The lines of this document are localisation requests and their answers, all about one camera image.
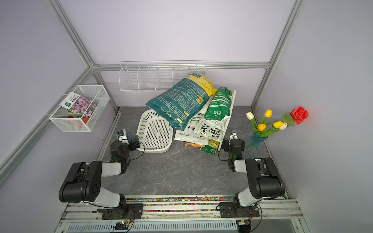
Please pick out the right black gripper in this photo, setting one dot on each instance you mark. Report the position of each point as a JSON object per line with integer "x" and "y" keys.
{"x": 228, "y": 144}

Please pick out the red artificial rose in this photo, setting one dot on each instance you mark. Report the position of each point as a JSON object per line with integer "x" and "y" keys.
{"x": 299, "y": 115}

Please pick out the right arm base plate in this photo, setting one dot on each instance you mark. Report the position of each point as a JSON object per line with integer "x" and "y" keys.
{"x": 233, "y": 210}

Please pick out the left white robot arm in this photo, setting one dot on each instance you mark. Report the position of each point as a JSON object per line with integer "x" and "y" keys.
{"x": 83, "y": 183}

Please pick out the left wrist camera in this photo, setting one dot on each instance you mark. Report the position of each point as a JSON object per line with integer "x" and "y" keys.
{"x": 122, "y": 136}

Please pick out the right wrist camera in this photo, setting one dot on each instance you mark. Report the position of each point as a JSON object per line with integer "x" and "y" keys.
{"x": 233, "y": 135}

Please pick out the purple flower seed packet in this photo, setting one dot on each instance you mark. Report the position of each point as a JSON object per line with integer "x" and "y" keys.
{"x": 78, "y": 106}

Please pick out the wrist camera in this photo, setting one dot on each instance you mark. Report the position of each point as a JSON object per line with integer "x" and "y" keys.
{"x": 122, "y": 136}
{"x": 233, "y": 135}

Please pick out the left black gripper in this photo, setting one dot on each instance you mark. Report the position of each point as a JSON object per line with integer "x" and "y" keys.
{"x": 133, "y": 143}

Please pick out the white artificial tulip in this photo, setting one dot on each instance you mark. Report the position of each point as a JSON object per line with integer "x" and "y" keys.
{"x": 250, "y": 115}

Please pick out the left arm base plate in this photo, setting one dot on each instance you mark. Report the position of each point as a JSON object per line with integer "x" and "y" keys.
{"x": 129, "y": 211}

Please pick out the white perforated plastic basket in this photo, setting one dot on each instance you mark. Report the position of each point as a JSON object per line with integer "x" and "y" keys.
{"x": 154, "y": 132}

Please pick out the white two-tier shelf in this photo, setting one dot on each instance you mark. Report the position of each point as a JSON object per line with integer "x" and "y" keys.
{"x": 228, "y": 120}

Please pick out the white wire wall rack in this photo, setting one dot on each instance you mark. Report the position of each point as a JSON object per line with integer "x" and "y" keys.
{"x": 144, "y": 76}

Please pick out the colourful pebble strip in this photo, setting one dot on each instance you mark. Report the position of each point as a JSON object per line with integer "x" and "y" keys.
{"x": 180, "y": 204}

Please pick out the white fertilizer bag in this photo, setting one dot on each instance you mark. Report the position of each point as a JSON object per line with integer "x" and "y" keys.
{"x": 188, "y": 135}

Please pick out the green and white soil bag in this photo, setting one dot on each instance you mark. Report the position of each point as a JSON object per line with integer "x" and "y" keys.
{"x": 212, "y": 125}

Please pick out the yellow tulip right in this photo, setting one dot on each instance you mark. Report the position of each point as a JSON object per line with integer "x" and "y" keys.
{"x": 278, "y": 124}

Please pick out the yellow green small bag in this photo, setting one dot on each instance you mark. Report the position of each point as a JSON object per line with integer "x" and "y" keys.
{"x": 211, "y": 147}

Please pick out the orange white small bag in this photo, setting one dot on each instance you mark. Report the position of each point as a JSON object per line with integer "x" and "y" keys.
{"x": 194, "y": 145}

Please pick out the large dark green soil bag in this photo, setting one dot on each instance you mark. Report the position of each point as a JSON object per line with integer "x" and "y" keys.
{"x": 179, "y": 104}

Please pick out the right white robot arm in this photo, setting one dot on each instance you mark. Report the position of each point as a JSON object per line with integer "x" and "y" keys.
{"x": 264, "y": 180}

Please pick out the yellow tulip upper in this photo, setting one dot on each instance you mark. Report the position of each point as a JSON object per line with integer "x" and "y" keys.
{"x": 268, "y": 113}

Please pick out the yellow tulip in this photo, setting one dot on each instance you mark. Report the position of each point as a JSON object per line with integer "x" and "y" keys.
{"x": 268, "y": 113}
{"x": 278, "y": 124}

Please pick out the orange artificial tulip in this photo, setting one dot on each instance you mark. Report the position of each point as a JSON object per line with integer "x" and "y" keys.
{"x": 262, "y": 127}

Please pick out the white wire cube basket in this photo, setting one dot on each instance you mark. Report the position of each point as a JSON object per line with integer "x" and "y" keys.
{"x": 67, "y": 123}

